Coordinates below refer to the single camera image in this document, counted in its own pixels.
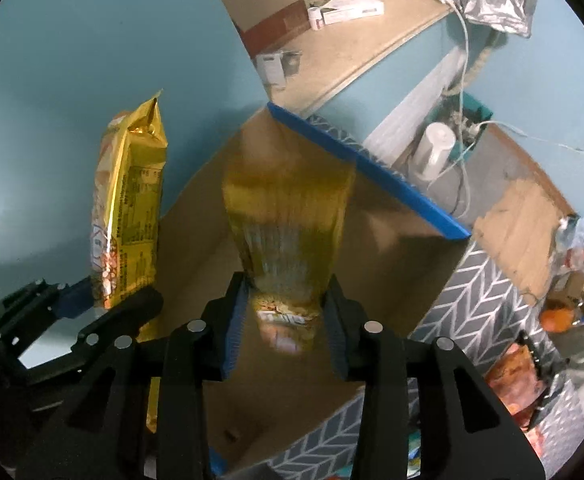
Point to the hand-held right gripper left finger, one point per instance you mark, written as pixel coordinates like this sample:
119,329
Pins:
235,325

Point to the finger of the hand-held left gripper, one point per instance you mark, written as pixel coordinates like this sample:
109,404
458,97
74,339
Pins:
122,317
72,302

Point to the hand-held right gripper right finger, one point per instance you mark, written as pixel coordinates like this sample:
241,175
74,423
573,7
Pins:
336,332

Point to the cardboard box with blue rim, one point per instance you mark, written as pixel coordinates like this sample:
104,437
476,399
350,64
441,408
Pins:
397,260

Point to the yellow snack packet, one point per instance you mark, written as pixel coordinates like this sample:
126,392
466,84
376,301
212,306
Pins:
127,200
287,220

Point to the colourful snack packet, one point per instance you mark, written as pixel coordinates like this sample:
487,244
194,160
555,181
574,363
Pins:
414,452

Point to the red orange snack packet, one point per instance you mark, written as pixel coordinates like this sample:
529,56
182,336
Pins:
514,380

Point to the white humidifier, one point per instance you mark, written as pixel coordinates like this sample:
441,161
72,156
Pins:
432,152

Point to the flat cardboard sheet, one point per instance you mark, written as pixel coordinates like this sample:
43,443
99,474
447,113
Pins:
517,230

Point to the small orange bag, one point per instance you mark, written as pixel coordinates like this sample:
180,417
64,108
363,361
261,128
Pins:
557,317

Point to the white ribbed panel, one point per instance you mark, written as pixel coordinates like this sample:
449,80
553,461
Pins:
417,105

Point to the teal basket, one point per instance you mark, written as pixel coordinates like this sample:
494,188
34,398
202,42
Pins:
474,120

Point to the clear plastic bag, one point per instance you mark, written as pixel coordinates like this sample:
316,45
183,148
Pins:
574,237

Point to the white plug adapter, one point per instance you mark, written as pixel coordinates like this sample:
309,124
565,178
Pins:
272,67

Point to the wooden desk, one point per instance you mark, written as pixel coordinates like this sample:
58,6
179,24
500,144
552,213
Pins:
352,55

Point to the small white bottle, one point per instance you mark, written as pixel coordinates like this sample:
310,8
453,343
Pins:
314,17

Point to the brown cardboard box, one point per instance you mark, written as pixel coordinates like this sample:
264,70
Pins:
267,10

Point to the white flat box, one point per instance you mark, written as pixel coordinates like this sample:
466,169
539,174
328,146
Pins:
354,7

